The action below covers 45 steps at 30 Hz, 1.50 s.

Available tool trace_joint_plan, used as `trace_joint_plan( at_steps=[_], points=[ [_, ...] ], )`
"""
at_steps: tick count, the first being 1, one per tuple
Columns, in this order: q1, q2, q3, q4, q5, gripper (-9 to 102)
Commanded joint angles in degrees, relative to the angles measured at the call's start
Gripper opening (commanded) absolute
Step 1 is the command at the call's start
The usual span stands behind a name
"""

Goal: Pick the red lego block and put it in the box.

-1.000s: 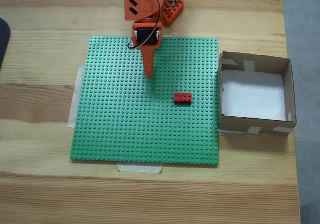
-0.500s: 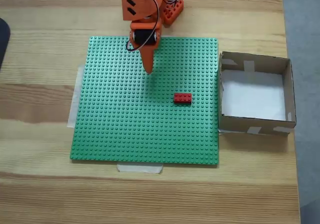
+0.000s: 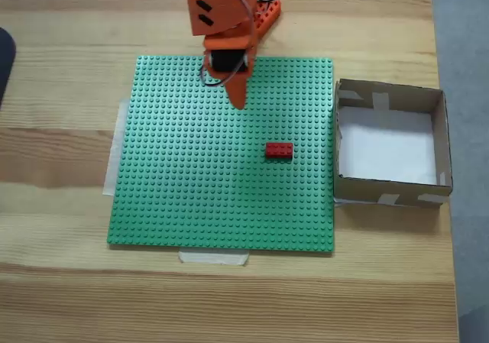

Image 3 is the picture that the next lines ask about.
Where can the red lego block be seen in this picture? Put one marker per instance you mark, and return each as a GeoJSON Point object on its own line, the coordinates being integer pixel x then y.
{"type": "Point", "coordinates": [279, 151]}

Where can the green lego baseplate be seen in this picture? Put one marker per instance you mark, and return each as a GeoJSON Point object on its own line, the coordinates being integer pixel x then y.
{"type": "Point", "coordinates": [191, 167]}

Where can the brown cardboard box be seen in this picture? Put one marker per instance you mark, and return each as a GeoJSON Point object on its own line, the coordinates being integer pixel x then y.
{"type": "Point", "coordinates": [359, 192]}

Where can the white paper sheet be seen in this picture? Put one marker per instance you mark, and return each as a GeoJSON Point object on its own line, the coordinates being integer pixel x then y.
{"type": "Point", "coordinates": [386, 144]}

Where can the masking tape strip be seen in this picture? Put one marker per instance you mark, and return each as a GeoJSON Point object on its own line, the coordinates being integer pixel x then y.
{"type": "Point", "coordinates": [112, 159]}
{"type": "Point", "coordinates": [214, 258]}
{"type": "Point", "coordinates": [339, 202]}

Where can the black rounded pad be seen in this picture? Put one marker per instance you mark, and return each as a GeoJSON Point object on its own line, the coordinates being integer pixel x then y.
{"type": "Point", "coordinates": [5, 64]}

